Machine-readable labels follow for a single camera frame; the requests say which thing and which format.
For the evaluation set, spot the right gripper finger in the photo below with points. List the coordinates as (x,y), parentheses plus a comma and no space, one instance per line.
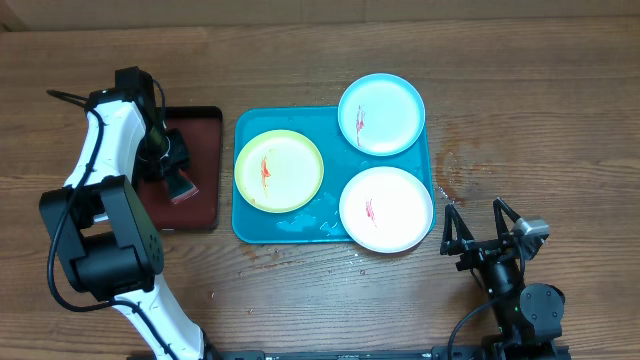
(501,209)
(456,235)

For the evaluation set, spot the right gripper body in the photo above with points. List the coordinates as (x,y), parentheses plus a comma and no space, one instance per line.
(480,250)

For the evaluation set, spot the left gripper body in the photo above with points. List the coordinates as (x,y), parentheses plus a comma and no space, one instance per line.
(159,152)

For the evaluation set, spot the green and red sponge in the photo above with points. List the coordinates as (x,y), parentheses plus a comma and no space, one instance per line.
(179,186)

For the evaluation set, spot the white plate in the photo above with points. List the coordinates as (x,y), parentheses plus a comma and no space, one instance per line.
(386,210)

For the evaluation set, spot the yellow-green plate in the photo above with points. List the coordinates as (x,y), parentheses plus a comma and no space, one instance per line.
(279,171)

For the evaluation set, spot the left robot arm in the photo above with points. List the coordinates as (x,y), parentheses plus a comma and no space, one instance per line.
(105,251)

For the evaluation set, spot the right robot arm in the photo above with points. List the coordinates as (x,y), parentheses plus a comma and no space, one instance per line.
(528,316)

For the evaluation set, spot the black tray with red liner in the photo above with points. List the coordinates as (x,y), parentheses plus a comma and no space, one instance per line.
(202,129)

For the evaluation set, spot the teal plastic tray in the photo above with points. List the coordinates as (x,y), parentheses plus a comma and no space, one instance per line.
(318,221)

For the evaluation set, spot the light blue plate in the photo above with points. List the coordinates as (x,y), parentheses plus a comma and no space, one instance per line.
(381,114)

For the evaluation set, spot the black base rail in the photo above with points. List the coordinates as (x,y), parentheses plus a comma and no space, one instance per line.
(345,354)

